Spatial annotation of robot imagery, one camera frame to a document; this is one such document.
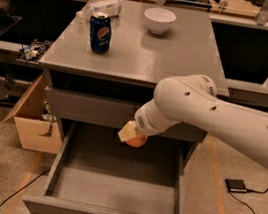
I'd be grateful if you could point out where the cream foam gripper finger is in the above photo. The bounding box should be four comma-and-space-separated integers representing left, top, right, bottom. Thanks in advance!
118, 120, 140, 142

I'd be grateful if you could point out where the orange fruit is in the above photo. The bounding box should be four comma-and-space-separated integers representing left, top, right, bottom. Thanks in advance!
125, 134, 147, 148

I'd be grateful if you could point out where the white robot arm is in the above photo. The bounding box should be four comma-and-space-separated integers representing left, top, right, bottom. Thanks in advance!
118, 75, 268, 170

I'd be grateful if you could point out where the grey drawer cabinet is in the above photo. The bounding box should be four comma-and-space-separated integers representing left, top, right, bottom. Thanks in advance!
26, 0, 242, 167

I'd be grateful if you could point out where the open grey middle drawer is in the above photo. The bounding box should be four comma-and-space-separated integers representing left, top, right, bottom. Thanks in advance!
23, 122, 185, 214

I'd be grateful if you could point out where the closed grey top drawer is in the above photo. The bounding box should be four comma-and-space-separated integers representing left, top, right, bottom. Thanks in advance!
39, 85, 214, 145

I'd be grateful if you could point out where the cardboard box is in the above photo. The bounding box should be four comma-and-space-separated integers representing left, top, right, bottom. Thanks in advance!
3, 74, 63, 154

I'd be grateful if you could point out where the blue Pepsi can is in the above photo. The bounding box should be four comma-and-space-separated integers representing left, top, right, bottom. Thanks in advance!
89, 12, 112, 54

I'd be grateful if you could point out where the white ceramic bowl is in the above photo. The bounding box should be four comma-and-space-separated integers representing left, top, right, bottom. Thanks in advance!
144, 7, 177, 34

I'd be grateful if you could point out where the black foot pedal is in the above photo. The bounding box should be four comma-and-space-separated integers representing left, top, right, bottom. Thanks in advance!
225, 178, 247, 193

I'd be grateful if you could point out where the clear plastic water bottle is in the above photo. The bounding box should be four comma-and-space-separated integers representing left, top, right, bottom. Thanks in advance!
76, 0, 121, 21

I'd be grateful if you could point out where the black floor cable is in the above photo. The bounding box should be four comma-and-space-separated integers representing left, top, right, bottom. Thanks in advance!
0, 160, 51, 214

